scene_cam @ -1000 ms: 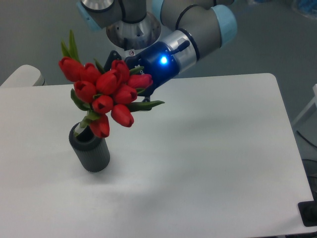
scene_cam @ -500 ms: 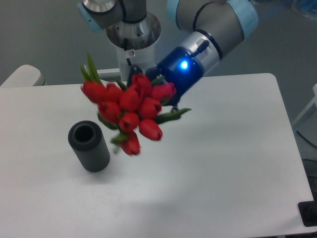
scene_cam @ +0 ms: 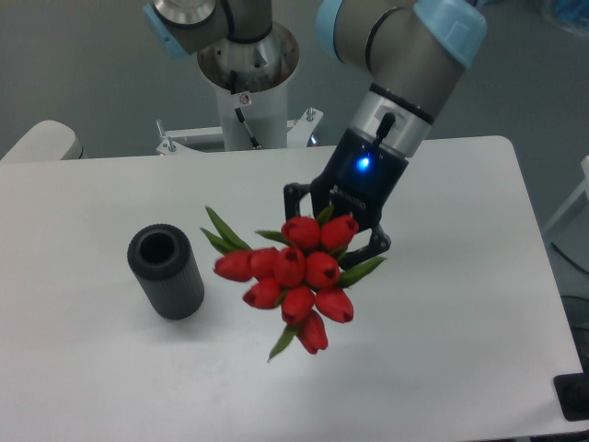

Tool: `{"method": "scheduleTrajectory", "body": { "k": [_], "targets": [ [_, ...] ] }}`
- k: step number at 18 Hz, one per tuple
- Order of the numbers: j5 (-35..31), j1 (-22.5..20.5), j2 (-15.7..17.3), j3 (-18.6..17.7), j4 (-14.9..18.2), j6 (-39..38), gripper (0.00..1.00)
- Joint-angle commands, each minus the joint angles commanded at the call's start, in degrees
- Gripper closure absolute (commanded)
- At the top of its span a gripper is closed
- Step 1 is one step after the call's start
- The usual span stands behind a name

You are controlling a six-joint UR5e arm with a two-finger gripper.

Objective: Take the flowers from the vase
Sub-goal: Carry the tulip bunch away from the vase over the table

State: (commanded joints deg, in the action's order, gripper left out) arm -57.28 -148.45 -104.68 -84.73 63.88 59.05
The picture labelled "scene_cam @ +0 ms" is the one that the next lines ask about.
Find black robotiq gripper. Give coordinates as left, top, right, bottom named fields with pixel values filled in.
left=283, top=129, right=409, bottom=269

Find red tulip bouquet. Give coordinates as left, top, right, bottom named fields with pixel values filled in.
left=203, top=206, right=386, bottom=359

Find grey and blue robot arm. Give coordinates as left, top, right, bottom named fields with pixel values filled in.
left=143, top=0, right=487, bottom=269

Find dark grey ribbed vase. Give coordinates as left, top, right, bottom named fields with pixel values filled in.
left=127, top=224, right=204, bottom=320

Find white furniture at right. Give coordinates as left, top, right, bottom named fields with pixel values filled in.
left=541, top=157, right=588, bottom=242

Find black device at table edge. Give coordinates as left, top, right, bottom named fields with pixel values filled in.
left=553, top=373, right=588, bottom=422

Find white chair armrest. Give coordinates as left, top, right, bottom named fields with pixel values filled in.
left=1, top=120, right=87, bottom=164

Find blue plastic bag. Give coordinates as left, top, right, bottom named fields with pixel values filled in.
left=540, top=0, right=588, bottom=36

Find white pedestal base frame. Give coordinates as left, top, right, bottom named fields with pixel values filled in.
left=156, top=107, right=324, bottom=156

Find black cable on pedestal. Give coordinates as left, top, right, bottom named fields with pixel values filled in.
left=228, top=69, right=263, bottom=151

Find black cable on floor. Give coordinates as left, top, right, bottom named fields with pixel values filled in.
left=549, top=240, right=589, bottom=271

